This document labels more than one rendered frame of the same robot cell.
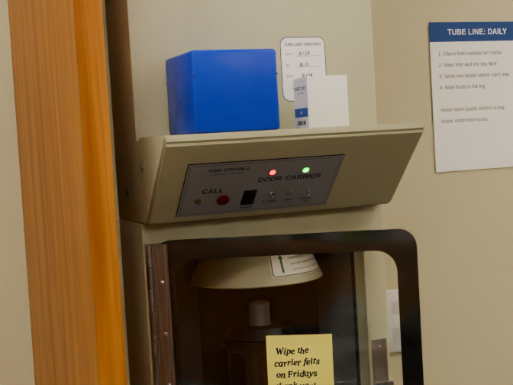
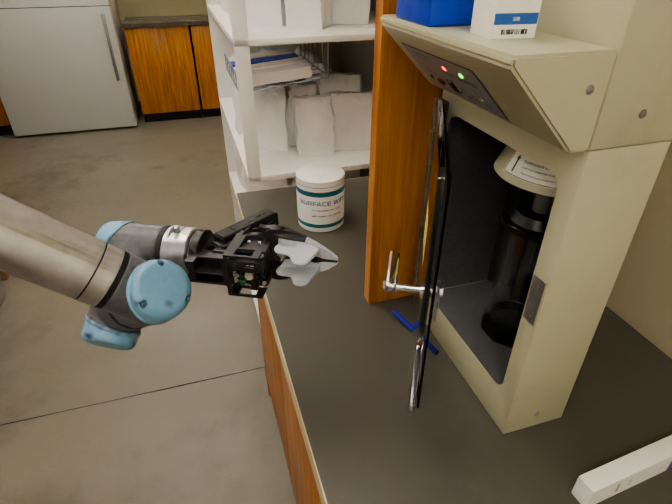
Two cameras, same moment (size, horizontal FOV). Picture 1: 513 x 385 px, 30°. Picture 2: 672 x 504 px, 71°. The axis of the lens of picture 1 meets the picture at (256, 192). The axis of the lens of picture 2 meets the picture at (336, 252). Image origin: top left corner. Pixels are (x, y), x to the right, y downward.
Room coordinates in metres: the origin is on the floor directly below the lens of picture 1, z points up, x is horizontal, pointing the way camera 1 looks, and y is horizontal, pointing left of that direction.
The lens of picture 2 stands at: (1.01, -0.65, 1.59)
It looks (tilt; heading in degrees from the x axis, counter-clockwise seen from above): 33 degrees down; 95
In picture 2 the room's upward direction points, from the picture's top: straight up
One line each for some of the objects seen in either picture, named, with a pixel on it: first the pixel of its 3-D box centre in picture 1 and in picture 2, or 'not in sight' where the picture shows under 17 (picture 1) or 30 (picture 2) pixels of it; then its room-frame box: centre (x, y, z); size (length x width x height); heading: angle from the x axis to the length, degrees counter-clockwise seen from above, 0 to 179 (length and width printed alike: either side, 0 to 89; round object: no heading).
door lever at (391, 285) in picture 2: not in sight; (404, 272); (1.06, -0.10, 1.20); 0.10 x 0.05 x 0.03; 85
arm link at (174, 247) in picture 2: not in sight; (185, 249); (0.73, -0.07, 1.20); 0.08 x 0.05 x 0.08; 85
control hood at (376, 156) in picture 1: (283, 173); (468, 73); (1.12, -0.03, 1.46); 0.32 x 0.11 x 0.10; 112
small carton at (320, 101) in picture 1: (321, 102); (506, 4); (1.14, -0.08, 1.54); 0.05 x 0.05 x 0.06; 16
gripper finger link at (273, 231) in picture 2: not in sight; (277, 241); (0.87, -0.06, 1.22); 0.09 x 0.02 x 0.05; 175
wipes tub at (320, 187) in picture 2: not in sight; (320, 197); (0.87, 0.51, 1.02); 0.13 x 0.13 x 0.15
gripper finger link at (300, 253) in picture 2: not in sight; (304, 255); (0.92, -0.09, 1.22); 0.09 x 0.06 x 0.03; 175
